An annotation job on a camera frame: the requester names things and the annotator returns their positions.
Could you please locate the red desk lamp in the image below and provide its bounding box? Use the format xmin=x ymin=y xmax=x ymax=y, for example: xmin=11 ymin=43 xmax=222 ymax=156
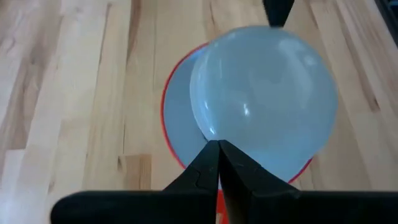
xmin=160 ymin=42 xmax=313 ymax=224

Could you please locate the light blue upturned bowl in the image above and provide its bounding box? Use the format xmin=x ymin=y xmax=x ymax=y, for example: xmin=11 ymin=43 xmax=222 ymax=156
xmin=189 ymin=25 xmax=339 ymax=183

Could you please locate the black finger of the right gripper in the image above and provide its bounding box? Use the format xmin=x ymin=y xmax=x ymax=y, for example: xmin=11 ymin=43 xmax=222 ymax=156
xmin=262 ymin=0 xmax=296 ymax=28

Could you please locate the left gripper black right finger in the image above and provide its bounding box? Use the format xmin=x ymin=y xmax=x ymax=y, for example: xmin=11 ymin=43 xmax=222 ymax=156
xmin=219 ymin=139 xmax=398 ymax=224

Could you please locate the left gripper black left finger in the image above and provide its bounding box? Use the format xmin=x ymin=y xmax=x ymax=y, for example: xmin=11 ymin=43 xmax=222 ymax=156
xmin=51 ymin=139 xmax=220 ymax=224

